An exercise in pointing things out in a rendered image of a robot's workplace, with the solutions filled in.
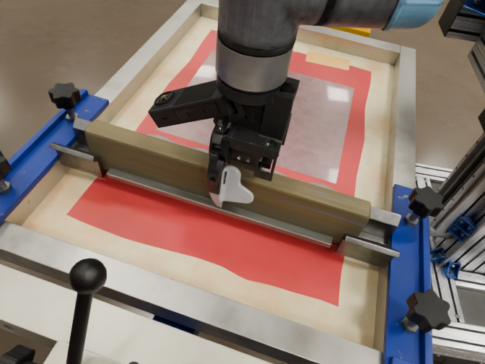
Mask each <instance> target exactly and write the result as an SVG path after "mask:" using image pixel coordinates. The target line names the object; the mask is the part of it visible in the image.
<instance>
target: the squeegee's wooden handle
mask: <svg viewBox="0 0 485 364"><path fill-rule="evenodd" d="M85 136H86V140H87V143H88V146H89V150H90V153H91V154H93V155H97V156H100V159H101V161H102V166H103V169H105V170H109V169H110V168H114V169H116V170H121V171H123V172H126V173H130V174H133V175H135V176H139V177H142V178H146V179H149V180H151V181H156V182H158V183H162V184H165V185H168V186H172V187H174V188H177V189H181V190H184V191H187V192H190V193H193V194H197V195H199V196H204V197H206V198H209V199H212V198H211V196H210V194H209V191H208V187H207V170H208V166H209V153H206V152H202V151H199V150H197V149H192V148H190V147H185V146H183V145H179V144H175V143H172V142H168V141H165V140H163V139H158V138H156V137H153V136H149V135H146V134H142V133H139V132H136V131H132V130H129V129H125V128H122V127H119V126H115V125H112V124H109V123H105V122H102V121H98V120H94V121H93V122H92V123H91V124H90V125H89V126H88V127H87V129H86V131H85ZM226 165H234V164H232V163H230V162H227V161H226ZM234 166H235V167H237V168H238V169H239V170H240V172H241V179H240V182H241V184H242V185H243V186H244V187H246V189H248V190H249V191H251V192H252V193H253V195H254V198H253V201H252V202H251V203H249V204H244V203H238V202H231V201H223V203H225V204H229V205H232V206H234V207H238V208H241V209H245V210H248V211H250V212H255V213H257V214H260V215H263V216H267V217H270V218H273V219H275V220H280V221H282V222H286V223H289V224H292V225H296V226H298V227H301V228H305V229H308V230H311V231H315V232H317V233H321V234H324V235H328V236H331V237H333V240H332V241H334V242H337V243H339V242H340V240H341V239H342V237H343V235H344V233H346V234H348V235H352V236H355V237H358V236H359V234H360V233H361V232H362V230H363V229H364V227H365V225H366V224H367V222H368V221H369V218H370V211H371V203H370V201H366V200H364V199H359V198H356V197H353V196H350V195H346V194H342V193H339V192H337V191H332V190H330V189H327V188H323V187H319V186H316V185H312V184H310V183H305V182H303V181H298V180H296V179H293V178H289V177H286V176H283V175H279V174H276V173H274V174H273V177H272V180H271V181H267V180H264V179H261V178H257V177H255V176H253V174H254V172H253V171H251V170H246V169H244V168H243V167H241V166H239V165H234Z"/></svg>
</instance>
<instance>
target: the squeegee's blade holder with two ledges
mask: <svg viewBox="0 0 485 364"><path fill-rule="evenodd" d="M106 174H107V177H108V178H111V179H113V180H116V181H120V182H123V183H127V184H129V185H132V186H136V187H139V188H141V189H145V190H147V191H152V192H154V193H157V194H161V195H163V196H168V197H170V198H173V199H177V200H179V201H182V202H186V203H189V204H192V205H195V206H198V207H202V208H204V209H208V210H211V211H214V212H218V213H220V214H223V215H227V216H230V217H234V218H236V219H239V220H243V221H246V222H249V223H252V224H254V225H259V226H261V227H264V228H268V229H270V230H275V231H277V232H280V233H283V234H286V235H290V236H293V237H296V238H299V239H303V240H305V241H309V242H311V243H315V244H318V245H321V246H325V247H327V248H330V247H331V244H332V240H333V237H331V236H328V235H324V234H321V233H317V232H315V231H311V230H308V229H305V228H303V227H298V226H296V225H292V224H289V223H286V222H282V221H280V220H275V219H273V218H270V217H267V216H263V215H261V214H257V213H255V212H250V211H248V210H245V209H241V208H238V207H234V206H232V205H229V204H225V203H222V208H220V207H217V206H216V205H215V203H214V202H213V200H212V199H209V198H206V197H204V196H199V195H197V194H193V193H190V192H187V191H184V190H181V189H178V188H174V187H172V186H168V185H165V184H162V183H158V182H156V181H151V180H149V179H146V178H142V177H139V176H137V175H133V174H130V173H126V172H123V171H121V170H116V169H114V168H110V169H109V170H108V172H107V173H106Z"/></svg>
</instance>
